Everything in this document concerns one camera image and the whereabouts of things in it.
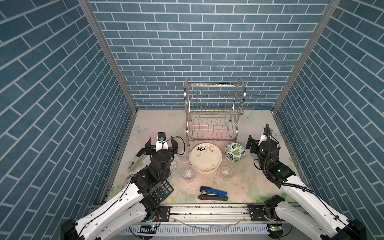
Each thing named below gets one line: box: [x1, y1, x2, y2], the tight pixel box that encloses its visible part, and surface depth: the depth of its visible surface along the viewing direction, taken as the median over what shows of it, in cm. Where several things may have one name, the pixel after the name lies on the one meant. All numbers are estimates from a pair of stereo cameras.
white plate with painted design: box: [189, 142, 223, 174], surface depth 93 cm
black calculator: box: [149, 180, 174, 205], surface depth 80 cm
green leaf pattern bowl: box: [224, 142, 246, 162], surface depth 93 cm
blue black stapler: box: [198, 186, 229, 201], surface depth 80 cm
